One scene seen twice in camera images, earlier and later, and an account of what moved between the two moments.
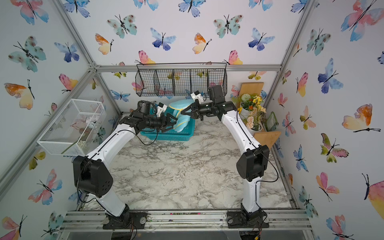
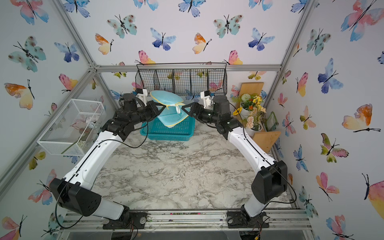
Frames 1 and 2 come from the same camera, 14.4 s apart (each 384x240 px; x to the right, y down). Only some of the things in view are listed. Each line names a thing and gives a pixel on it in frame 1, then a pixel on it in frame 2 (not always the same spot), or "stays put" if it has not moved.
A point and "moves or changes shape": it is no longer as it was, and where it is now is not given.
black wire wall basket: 179,79 stays put
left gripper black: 163,123 to 151,107
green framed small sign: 271,122 stays put
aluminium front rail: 94,221 stays put
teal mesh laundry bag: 175,109 moves or changes shape
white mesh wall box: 75,129 stays put
